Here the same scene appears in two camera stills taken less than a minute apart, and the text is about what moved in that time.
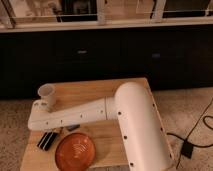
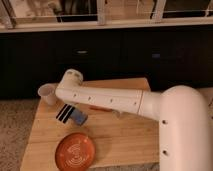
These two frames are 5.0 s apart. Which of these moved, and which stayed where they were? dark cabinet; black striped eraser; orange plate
Moved: black striped eraser
Stayed: dark cabinet; orange plate
